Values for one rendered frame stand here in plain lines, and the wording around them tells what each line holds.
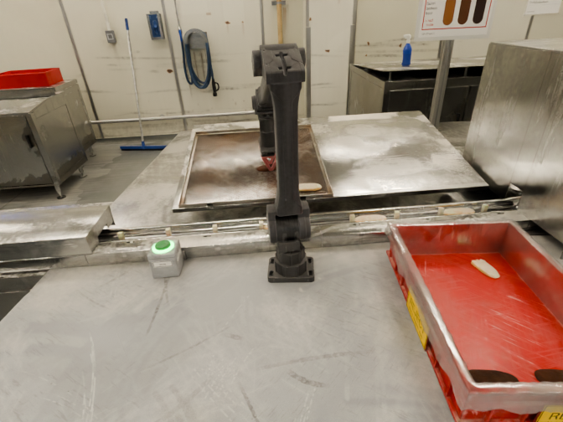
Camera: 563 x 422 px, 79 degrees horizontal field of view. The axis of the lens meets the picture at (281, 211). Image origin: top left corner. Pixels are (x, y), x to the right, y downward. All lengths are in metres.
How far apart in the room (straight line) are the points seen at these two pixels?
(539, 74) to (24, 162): 3.55
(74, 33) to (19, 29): 0.59
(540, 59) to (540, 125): 0.17
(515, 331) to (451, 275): 0.19
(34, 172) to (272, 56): 3.17
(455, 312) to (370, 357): 0.23
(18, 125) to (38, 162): 0.33
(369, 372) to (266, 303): 0.27
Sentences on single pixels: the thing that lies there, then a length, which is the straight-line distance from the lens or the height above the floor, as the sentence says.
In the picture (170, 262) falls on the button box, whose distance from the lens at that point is 0.94.
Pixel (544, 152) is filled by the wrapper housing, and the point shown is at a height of 1.05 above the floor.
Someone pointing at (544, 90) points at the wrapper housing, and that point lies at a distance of 1.20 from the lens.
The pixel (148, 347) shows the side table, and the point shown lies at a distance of 0.82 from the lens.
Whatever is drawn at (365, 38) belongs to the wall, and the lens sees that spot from 4.79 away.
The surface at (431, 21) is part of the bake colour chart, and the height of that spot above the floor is 1.35.
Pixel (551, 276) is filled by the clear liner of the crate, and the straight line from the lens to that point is 0.95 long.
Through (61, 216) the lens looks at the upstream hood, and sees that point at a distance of 1.21.
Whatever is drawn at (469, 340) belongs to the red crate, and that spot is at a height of 0.82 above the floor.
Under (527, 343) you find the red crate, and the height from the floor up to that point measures 0.82.
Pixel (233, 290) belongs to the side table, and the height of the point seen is 0.82.
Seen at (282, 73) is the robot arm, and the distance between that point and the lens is 0.69.
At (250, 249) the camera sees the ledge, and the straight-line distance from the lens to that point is 0.99.
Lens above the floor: 1.42
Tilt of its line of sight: 30 degrees down
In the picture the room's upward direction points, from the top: 3 degrees counter-clockwise
